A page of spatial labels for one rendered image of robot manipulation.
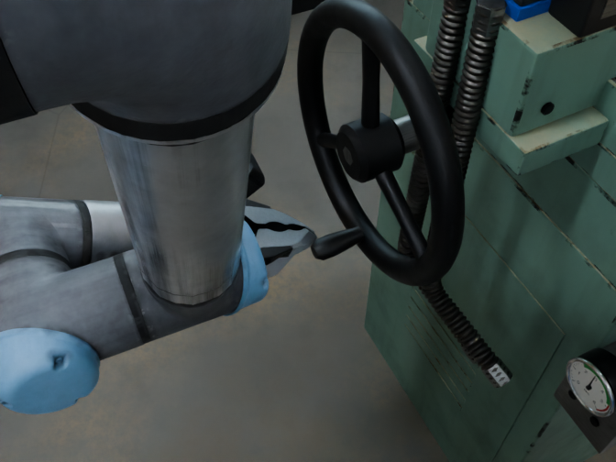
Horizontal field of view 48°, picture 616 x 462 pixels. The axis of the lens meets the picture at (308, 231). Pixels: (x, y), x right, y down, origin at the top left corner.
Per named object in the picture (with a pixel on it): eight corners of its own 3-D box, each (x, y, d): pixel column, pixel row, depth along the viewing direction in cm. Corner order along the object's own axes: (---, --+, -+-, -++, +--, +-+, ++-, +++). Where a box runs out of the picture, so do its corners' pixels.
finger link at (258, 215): (286, 245, 81) (216, 244, 76) (308, 208, 78) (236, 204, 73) (297, 265, 79) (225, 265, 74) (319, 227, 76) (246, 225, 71)
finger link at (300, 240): (297, 264, 79) (225, 265, 74) (319, 227, 76) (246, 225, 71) (307, 284, 78) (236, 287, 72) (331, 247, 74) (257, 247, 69)
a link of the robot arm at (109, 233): (80, 182, 63) (100, 247, 58) (128, 185, 65) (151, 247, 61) (61, 240, 67) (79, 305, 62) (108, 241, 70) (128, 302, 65)
